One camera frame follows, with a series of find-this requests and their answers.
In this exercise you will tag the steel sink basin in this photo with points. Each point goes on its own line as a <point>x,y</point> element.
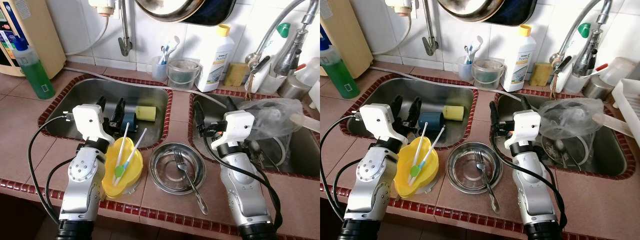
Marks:
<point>300,155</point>
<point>605,150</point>
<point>85,95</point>
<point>380,92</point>

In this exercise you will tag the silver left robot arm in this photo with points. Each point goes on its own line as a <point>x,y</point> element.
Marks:
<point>367,185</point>
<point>80,185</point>

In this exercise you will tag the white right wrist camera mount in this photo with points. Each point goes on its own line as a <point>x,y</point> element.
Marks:
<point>235,125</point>
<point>522,127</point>

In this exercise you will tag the green liquid bottle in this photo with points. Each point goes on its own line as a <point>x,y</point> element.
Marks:
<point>340,75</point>
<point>35,75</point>

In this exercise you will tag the translucent toothbrush cup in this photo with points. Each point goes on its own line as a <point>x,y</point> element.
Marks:
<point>465,70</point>
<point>159,70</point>

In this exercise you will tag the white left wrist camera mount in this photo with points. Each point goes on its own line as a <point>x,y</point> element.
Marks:
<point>92,120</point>
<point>380,120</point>

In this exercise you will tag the yellow sponge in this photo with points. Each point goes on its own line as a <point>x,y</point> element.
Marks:
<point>146,113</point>
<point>235,75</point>
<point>453,113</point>
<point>540,75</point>

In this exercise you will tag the dark teal mug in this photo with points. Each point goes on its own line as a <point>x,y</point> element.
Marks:
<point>431,120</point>
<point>130,121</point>

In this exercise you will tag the hanging steel wok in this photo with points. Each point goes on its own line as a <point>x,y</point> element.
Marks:
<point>165,7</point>
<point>465,7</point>

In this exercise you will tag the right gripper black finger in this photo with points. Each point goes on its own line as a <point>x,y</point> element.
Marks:
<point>494,115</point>
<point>199,115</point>
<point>231,104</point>
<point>526,103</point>

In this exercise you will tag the round steel bowl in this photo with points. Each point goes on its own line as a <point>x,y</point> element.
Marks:
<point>462,170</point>
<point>165,170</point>

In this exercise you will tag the blue toothbrush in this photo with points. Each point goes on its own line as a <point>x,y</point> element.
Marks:
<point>162,50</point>
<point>467,50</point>

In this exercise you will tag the translucent plastic container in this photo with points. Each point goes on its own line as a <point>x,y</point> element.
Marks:
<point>309,72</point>
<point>617,70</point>

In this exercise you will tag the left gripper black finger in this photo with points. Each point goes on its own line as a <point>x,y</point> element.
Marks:
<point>119,110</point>
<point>397,105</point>
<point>101,104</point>
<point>414,110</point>

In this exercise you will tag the hanging black frying pan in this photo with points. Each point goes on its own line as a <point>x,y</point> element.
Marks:
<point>220,12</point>
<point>522,12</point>

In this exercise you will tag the clear plastic bucket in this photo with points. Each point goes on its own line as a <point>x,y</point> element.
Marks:
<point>488,75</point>
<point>183,75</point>

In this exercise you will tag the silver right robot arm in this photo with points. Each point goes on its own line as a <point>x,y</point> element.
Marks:
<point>245,195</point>
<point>532,195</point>

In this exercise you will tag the yellow plastic bowl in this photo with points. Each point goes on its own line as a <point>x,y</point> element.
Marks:
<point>135,172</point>
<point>430,172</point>

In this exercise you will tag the steel pot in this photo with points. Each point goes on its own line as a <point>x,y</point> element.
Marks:
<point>272,150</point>
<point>570,150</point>

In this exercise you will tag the white toothbrush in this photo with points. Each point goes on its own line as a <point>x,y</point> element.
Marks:
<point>477,44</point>
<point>172,45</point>

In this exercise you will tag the steel cup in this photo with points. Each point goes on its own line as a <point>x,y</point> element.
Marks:
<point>597,89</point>
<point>292,89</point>

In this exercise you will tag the white detergent bottle yellow cap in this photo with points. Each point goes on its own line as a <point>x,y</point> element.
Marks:
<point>517,60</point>
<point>215,60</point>

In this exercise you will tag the white water heater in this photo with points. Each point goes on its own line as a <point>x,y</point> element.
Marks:
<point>102,6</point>
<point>400,6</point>

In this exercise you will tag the beige water filter appliance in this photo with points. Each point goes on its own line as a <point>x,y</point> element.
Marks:
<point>40,30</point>
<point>345,30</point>

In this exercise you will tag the white bottle green cap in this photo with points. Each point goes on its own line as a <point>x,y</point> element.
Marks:
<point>283,29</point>
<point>585,29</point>

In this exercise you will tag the clear plastic bag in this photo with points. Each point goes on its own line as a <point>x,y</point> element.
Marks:
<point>280,117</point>
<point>575,117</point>

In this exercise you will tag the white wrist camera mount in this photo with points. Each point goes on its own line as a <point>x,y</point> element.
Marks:
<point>235,125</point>
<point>380,120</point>
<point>522,127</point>
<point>92,120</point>

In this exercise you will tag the grey wall tap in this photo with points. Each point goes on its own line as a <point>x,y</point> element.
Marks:
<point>125,45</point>
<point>430,45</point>

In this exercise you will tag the chrome kitchen faucet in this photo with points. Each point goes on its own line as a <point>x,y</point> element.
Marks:
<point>295,50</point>
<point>587,52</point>

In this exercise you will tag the metal fork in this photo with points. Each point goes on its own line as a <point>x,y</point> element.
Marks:
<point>192,187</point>
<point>487,187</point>

